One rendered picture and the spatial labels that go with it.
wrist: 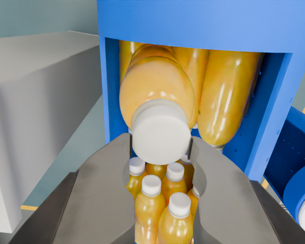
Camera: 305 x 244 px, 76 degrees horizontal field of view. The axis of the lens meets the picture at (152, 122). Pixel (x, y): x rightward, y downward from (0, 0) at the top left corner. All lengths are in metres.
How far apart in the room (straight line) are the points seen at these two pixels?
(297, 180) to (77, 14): 1.40
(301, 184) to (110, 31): 0.64
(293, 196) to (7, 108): 0.75
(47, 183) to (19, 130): 1.75
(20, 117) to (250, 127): 0.47
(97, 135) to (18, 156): 1.24
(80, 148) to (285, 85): 1.71
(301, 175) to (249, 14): 0.59
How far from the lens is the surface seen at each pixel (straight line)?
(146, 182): 0.41
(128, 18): 0.21
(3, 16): 1.71
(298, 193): 0.72
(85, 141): 1.77
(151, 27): 0.19
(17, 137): 0.49
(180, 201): 0.38
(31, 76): 0.50
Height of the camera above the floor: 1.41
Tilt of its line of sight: 63 degrees down
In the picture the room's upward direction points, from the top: 179 degrees counter-clockwise
